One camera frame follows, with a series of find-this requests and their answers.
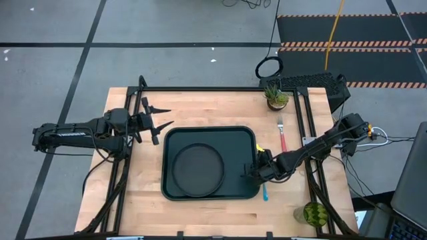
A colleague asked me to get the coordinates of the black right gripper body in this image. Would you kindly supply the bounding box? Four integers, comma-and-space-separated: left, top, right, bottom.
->
248, 149, 283, 186

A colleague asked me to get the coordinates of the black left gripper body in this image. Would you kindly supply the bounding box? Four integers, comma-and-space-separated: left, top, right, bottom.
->
131, 96, 161, 146

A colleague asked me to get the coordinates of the fork with red handle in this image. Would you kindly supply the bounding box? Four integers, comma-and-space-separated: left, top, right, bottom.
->
277, 115, 288, 153

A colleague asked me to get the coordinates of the round black plate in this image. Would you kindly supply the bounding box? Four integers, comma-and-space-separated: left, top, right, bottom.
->
170, 143, 226, 198

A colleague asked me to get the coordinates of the green patterned glass cup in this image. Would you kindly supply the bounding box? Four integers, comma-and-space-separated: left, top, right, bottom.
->
293, 201, 330, 229

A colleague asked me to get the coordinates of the dark green plastic tray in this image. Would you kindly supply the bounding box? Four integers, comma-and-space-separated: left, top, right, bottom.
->
160, 125, 262, 202

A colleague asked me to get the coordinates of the potted succulent plant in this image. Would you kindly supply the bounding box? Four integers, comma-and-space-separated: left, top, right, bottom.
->
263, 83, 291, 112

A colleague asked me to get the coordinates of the black perforated computer case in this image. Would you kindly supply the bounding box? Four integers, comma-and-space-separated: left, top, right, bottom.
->
259, 72, 352, 113

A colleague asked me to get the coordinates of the black hazard striped mat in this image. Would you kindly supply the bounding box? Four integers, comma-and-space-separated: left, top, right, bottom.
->
278, 46, 427, 90
276, 11, 427, 48

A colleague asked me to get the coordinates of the grey laptop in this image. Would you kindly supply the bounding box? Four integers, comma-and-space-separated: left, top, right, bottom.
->
388, 121, 427, 240

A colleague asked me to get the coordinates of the black aluminium table frame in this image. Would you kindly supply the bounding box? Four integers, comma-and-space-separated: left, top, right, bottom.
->
79, 75, 360, 238

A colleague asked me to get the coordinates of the black coiled hanging cable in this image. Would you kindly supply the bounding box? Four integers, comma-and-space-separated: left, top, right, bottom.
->
254, 0, 284, 80

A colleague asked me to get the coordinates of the white cable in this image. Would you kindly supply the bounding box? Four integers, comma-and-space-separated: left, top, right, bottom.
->
356, 126, 390, 149

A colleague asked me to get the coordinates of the thin black floor cable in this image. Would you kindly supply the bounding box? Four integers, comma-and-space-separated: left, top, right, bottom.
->
221, 0, 272, 10

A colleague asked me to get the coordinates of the yellow hanging cable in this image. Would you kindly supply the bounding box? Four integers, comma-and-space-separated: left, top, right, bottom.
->
324, 0, 346, 71

